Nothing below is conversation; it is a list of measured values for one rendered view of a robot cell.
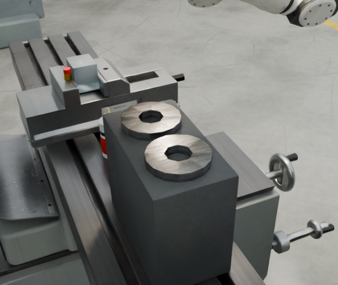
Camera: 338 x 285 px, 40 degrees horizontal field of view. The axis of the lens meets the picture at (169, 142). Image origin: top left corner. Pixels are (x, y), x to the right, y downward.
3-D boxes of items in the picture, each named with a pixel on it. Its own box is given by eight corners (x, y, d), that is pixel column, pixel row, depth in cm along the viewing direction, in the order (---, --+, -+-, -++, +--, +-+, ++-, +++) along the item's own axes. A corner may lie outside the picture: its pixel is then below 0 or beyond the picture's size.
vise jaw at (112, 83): (112, 70, 111) (110, 55, 108) (130, 93, 101) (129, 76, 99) (87, 75, 109) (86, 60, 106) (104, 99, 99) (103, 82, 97)
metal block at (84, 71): (91, 77, 106) (88, 53, 102) (99, 89, 101) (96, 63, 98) (69, 82, 104) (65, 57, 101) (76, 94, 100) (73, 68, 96)
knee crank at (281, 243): (325, 223, 140) (329, 208, 137) (338, 236, 136) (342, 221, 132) (263, 245, 133) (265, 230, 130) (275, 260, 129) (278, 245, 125)
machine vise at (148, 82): (156, 83, 120) (155, 44, 113) (181, 110, 109) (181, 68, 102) (19, 115, 108) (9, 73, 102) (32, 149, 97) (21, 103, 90)
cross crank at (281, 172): (280, 172, 146) (285, 142, 139) (303, 195, 137) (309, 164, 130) (236, 186, 141) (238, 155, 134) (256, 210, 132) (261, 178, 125)
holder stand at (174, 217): (173, 185, 86) (172, 90, 75) (232, 271, 70) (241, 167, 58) (112, 203, 83) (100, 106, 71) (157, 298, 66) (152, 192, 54)
